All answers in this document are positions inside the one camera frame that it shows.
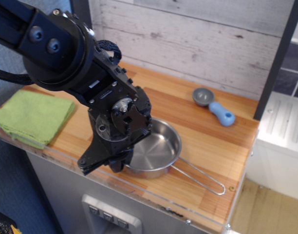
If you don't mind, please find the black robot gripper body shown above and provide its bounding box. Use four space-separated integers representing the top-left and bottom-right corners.
77 108 152 176

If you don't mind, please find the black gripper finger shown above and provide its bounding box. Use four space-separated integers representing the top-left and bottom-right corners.
123 148 134 165
108 159 124 173

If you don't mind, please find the stainless steel pot with handle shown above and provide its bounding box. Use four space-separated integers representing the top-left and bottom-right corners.
124 118 226 196

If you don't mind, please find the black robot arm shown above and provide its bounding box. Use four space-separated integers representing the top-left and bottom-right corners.
0 0 152 174

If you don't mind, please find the clear acrylic edge guard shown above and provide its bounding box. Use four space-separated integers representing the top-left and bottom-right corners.
0 130 251 234

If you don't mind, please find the silver dispenser panel with buttons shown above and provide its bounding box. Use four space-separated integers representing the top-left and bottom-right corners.
82 194 143 234

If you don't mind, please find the green folded cloth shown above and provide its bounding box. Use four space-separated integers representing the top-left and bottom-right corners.
0 90 75 149

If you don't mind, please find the grey blue toy scoop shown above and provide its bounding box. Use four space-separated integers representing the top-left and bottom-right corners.
192 88 236 126

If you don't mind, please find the yellow object at corner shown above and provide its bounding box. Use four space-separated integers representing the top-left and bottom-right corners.
11 225 22 234

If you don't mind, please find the white ribbed toy sink unit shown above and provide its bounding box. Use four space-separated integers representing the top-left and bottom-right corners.
246 92 298 199

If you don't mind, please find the dark grey right post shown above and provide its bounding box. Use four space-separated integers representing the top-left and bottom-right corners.
253 0 298 120

